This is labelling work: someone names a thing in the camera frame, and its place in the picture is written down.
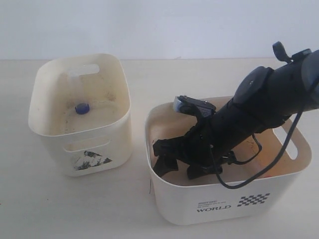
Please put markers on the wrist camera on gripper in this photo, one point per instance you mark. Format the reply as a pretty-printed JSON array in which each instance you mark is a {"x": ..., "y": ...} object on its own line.
[{"x": 193, "y": 107}]

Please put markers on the blue-capped clear tube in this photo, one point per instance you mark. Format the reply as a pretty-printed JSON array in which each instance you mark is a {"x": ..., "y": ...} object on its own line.
[{"x": 76, "y": 88}]

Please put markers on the orange-capped clear tube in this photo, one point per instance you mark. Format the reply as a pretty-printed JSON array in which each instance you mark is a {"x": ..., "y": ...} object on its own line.
[{"x": 263, "y": 166}]

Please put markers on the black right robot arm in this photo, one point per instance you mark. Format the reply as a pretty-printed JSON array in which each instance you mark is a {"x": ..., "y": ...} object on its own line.
[{"x": 265, "y": 99}]

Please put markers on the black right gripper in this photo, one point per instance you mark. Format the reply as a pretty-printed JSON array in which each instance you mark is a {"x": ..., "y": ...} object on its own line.
[{"x": 196, "y": 148}]

